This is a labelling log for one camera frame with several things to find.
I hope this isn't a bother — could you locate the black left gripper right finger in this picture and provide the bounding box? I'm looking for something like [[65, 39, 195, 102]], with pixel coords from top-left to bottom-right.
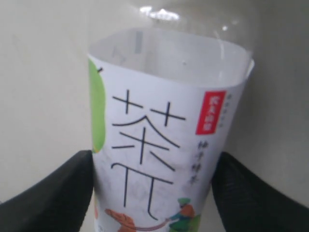
[[211, 152, 309, 232]]

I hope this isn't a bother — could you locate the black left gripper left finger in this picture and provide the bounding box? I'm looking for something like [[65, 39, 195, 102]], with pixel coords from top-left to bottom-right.
[[0, 150, 94, 232]]

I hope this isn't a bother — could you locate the white fruit label bottle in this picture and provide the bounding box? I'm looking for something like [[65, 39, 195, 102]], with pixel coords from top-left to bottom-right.
[[88, 0, 257, 232]]

